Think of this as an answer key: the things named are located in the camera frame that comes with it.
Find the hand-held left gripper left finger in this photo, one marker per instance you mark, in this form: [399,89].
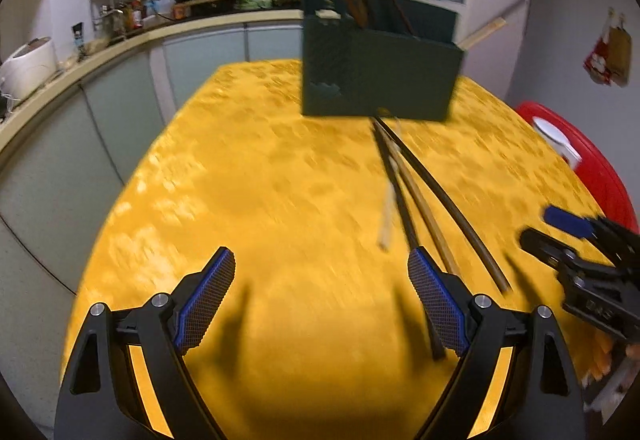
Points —
[210,300]

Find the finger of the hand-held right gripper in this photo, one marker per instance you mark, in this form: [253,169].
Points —
[567,219]
[542,245]

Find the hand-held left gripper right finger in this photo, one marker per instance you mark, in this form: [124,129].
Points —
[437,300]

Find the pile of mixed wooden chopsticks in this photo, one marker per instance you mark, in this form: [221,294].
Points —
[500,281]

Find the light bamboo chopstick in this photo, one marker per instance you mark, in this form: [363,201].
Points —
[482,33]

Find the dark green utensil holder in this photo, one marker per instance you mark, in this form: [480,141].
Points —
[400,80]

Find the red plastic stool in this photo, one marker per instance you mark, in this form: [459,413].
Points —
[600,170]

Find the yellow floral tablecloth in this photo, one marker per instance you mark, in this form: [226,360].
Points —
[280,200]

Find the red white hanging ornament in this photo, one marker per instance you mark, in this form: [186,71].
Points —
[597,60]

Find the kitchen counter cabinets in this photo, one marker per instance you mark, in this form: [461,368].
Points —
[125,85]

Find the dark seasoning bottle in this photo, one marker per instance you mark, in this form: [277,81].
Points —
[78,38]

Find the white rice cooker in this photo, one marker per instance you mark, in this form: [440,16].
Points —
[30,65]

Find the black gas stove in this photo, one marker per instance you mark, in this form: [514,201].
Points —
[205,0]

